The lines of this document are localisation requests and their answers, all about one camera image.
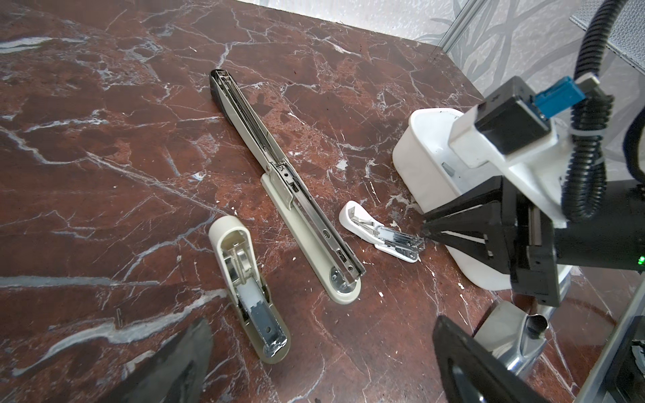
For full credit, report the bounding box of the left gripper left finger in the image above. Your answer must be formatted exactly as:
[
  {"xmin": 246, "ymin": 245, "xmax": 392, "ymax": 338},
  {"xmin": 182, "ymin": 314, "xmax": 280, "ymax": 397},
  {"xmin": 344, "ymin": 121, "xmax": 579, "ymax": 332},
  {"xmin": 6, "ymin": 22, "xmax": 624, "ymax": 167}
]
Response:
[{"xmin": 100, "ymin": 318, "xmax": 213, "ymax": 402}]

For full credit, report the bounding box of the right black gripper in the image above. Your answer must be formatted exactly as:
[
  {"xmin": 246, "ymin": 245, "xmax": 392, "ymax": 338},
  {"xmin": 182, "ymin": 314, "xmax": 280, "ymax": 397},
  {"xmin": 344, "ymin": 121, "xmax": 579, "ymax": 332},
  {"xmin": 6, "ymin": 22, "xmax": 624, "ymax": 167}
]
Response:
[{"xmin": 422, "ymin": 176, "xmax": 564, "ymax": 307}]

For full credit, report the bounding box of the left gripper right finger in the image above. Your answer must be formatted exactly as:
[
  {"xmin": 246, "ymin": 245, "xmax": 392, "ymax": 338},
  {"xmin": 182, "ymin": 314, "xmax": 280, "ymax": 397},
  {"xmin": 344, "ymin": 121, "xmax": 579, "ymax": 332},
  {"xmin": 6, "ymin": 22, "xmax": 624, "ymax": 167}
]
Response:
[{"xmin": 433, "ymin": 316, "xmax": 546, "ymax": 402}]

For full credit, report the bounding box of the small white mini stapler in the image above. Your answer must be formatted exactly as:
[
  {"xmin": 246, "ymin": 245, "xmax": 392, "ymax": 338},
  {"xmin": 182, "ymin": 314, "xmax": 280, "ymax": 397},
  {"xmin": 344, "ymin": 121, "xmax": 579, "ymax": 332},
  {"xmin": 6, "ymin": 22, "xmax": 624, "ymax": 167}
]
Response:
[{"xmin": 339, "ymin": 201, "xmax": 425, "ymax": 263}]

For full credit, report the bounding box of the small beige staple remover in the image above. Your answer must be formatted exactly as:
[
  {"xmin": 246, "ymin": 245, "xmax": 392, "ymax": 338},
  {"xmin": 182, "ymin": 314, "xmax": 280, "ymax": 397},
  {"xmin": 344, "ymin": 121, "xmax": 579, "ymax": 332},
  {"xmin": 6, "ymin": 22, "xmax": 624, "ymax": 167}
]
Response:
[{"xmin": 208, "ymin": 216, "xmax": 292, "ymax": 364}]

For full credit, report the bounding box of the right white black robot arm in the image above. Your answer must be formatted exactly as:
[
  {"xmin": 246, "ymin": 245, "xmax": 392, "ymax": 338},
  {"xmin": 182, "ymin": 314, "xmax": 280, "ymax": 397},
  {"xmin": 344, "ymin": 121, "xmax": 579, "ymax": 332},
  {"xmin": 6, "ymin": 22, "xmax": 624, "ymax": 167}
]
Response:
[{"xmin": 422, "ymin": 176, "xmax": 644, "ymax": 307}]

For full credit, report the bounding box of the silver metal garden trowel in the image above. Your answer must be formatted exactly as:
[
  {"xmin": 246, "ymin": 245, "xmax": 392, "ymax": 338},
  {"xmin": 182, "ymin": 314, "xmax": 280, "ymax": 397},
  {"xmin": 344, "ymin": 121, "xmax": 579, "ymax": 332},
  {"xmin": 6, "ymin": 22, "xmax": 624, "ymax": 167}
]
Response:
[{"xmin": 474, "ymin": 302, "xmax": 556, "ymax": 379}]

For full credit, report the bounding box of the white rectangular staple tray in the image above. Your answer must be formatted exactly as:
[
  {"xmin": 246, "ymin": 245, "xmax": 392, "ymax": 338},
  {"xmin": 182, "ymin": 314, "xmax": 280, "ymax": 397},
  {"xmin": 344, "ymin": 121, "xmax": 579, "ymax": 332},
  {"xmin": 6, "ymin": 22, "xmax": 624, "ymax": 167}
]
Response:
[{"xmin": 391, "ymin": 107, "xmax": 573, "ymax": 292}]

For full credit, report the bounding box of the right black corrugated cable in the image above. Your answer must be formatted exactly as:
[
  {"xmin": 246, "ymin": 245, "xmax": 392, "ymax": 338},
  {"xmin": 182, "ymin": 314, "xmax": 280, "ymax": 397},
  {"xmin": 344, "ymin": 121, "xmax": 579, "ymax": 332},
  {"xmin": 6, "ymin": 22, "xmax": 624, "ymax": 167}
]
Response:
[{"xmin": 560, "ymin": 0, "xmax": 645, "ymax": 225}]

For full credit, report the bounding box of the white wire mesh basket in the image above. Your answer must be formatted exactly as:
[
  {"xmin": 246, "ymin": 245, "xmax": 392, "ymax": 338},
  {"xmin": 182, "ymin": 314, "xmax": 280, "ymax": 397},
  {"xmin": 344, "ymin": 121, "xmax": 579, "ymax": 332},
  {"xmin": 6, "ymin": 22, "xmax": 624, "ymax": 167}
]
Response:
[{"xmin": 569, "ymin": 0, "xmax": 645, "ymax": 71}]

